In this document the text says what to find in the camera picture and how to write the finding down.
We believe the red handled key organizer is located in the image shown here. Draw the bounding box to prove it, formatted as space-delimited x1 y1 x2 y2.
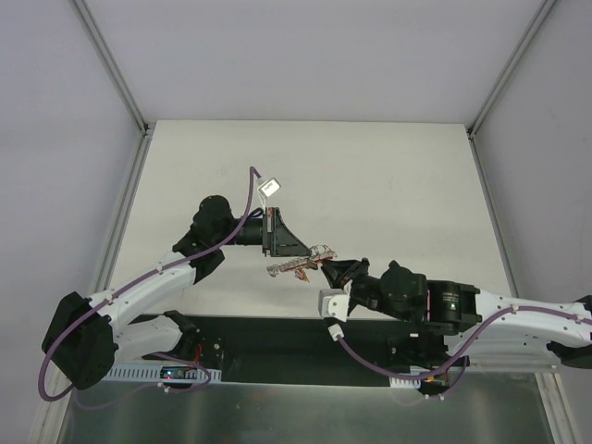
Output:
266 244 338 282

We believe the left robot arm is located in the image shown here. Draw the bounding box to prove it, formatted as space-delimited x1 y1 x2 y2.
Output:
42 195 311 390

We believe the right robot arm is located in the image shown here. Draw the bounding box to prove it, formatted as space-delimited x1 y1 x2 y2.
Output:
318 258 591 369

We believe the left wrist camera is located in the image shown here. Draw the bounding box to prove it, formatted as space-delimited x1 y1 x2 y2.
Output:
256 177 281 209

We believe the right white cable duct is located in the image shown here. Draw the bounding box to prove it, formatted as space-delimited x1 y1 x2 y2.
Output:
388 376 422 389

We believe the white cable duct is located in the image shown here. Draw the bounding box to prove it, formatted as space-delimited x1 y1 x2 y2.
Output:
388 376 422 389
103 364 222 384

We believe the left aluminium frame post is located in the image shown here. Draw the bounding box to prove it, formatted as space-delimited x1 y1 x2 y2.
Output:
69 0 150 135

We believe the aluminium frame post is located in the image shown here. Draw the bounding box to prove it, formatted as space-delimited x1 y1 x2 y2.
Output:
466 0 560 138
69 0 150 135

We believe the left white cable duct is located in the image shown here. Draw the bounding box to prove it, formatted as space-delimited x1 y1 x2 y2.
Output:
103 364 222 384

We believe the right aluminium frame post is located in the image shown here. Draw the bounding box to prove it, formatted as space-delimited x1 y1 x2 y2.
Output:
466 0 560 138

